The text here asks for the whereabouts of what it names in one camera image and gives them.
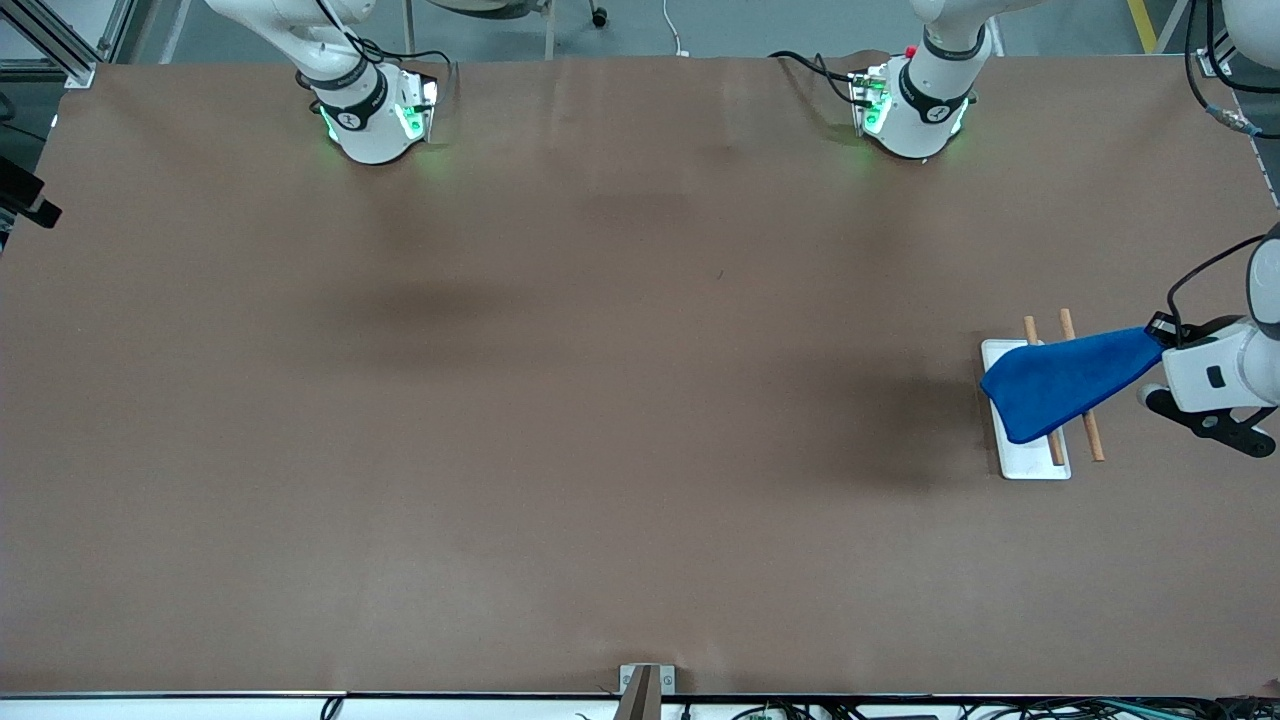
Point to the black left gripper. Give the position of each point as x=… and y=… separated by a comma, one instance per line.
x=1190, y=332

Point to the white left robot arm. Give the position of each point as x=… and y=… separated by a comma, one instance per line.
x=925, y=110

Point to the metal mounting bracket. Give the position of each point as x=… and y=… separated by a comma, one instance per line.
x=668, y=680

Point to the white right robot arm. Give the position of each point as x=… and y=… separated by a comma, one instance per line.
x=365, y=130

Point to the white towel rack base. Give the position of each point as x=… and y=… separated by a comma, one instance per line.
x=1030, y=463

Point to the blue microfiber towel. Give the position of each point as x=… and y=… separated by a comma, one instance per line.
x=1060, y=385

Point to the aluminium frame profile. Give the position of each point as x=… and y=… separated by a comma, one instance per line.
x=1218, y=65
x=78, y=73

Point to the white table edge rail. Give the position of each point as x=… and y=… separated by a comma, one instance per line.
x=150, y=710

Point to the brown upright post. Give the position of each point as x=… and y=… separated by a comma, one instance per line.
x=640, y=695

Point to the metal chair frame with caster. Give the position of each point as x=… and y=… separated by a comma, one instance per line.
x=598, y=16

